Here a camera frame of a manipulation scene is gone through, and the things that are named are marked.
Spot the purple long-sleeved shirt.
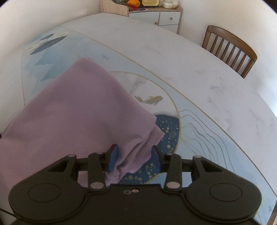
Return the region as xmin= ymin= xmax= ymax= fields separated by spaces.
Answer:
xmin=0 ymin=57 xmax=165 ymax=188

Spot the white sideboard with drawers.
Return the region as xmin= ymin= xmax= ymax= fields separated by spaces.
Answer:
xmin=128 ymin=6 xmax=183 ymax=34

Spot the wooden chair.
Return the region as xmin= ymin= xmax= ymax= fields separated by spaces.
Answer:
xmin=201 ymin=25 xmax=258 ymax=79

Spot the white lumpy object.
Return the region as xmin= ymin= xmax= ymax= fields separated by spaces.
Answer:
xmin=162 ymin=0 xmax=178 ymax=8

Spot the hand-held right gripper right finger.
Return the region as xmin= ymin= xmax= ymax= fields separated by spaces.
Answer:
xmin=151 ymin=145 xmax=223 ymax=192

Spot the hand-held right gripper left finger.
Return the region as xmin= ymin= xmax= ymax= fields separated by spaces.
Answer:
xmin=48 ymin=144 xmax=119 ymax=192

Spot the light wooden board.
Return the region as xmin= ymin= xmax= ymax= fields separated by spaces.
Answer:
xmin=100 ymin=0 xmax=129 ymax=17

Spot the yellow container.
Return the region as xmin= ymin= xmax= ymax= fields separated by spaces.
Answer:
xmin=142 ymin=0 xmax=160 ymax=7

